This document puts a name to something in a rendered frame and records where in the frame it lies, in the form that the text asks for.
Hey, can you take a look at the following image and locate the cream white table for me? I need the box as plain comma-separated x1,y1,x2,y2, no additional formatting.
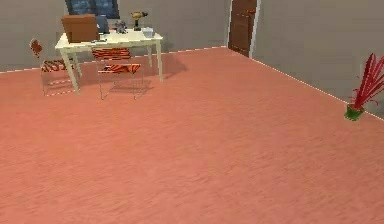
54,28,165,96

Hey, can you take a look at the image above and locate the orange black striped chair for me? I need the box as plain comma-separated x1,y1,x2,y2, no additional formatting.
28,38,76,98
91,47,145,101

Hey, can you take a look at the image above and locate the brown room door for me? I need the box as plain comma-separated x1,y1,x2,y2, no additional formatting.
227,0,259,58

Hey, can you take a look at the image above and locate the grey small figurine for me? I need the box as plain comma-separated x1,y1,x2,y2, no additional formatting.
114,20,129,35

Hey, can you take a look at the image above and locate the blue grey laptop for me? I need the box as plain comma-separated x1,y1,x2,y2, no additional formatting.
95,15,111,35

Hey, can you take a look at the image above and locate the brown cardboard box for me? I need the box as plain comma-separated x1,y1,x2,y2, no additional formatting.
60,13,101,44

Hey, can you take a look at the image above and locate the dark blue window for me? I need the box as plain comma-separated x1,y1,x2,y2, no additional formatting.
64,0,121,20

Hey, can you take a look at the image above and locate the red plant in green pot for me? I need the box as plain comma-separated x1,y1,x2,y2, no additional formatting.
343,52,384,122

